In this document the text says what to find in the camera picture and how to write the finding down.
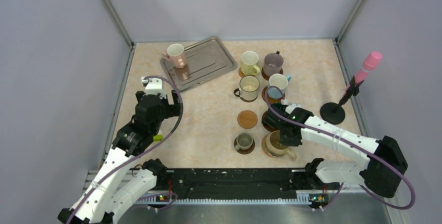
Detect tan mug with handle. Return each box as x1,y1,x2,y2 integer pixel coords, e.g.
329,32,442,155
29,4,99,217
264,130,297,160

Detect dark green mug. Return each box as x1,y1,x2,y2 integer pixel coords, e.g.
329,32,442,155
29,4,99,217
263,112,278,132

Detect woven rattan coaster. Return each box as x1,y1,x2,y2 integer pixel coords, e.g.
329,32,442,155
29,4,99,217
261,134,288,158

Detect brown saucer coaster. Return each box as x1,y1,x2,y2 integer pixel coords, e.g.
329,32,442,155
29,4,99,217
261,86,283,104
261,68,284,81
261,111,267,126

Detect light bamboo coaster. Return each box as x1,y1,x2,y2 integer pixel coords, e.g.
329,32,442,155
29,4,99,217
238,69,255,78
237,110,258,129

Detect small grey-green cup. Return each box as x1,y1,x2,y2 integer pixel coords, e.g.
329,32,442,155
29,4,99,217
236,133,253,149

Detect dark walnut coaster front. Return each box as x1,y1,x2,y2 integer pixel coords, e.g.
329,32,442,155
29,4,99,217
234,138,255,155

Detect dark walnut coaster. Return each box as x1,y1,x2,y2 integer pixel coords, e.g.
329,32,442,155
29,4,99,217
240,97,257,103
234,138,255,155

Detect light blue mug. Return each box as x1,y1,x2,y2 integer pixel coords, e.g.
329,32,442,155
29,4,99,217
267,73,291,99

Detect white mug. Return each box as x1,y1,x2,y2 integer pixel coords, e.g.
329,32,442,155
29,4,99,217
162,43,187,68

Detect beige mug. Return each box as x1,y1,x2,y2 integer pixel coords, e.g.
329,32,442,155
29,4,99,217
234,76,260,100

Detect mauve mug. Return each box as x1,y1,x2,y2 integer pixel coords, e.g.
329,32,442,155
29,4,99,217
263,51,284,77

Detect pale yellow mug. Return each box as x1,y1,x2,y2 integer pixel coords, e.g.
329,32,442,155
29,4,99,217
240,51,261,76

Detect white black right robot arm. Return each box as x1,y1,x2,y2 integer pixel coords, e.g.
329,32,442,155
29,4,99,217
262,103,408,198

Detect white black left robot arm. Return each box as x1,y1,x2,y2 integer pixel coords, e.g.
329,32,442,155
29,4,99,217
57,89,183,223

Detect green white block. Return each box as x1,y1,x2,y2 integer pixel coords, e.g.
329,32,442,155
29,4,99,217
153,134,164,142

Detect metal serving tray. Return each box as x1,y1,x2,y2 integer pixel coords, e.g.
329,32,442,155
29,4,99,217
159,37,237,92

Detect pink microphone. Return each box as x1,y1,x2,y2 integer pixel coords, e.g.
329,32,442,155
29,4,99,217
350,52,383,85

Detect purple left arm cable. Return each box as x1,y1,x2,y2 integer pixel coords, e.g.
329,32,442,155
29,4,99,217
65,75,183,224

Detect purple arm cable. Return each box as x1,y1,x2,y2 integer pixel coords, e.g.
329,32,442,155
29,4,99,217
65,75,183,224
264,85,416,211

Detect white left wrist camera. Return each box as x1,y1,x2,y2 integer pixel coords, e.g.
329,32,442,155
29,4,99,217
141,77,167,99

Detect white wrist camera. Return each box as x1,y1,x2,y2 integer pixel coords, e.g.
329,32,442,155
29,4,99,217
141,77,167,99
280,99,301,114

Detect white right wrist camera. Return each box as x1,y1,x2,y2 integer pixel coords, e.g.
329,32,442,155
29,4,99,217
280,99,301,114

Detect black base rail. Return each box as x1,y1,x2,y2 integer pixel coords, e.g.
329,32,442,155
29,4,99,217
82,168,346,206

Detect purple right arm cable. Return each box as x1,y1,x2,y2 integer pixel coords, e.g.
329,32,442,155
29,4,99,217
264,85,416,211

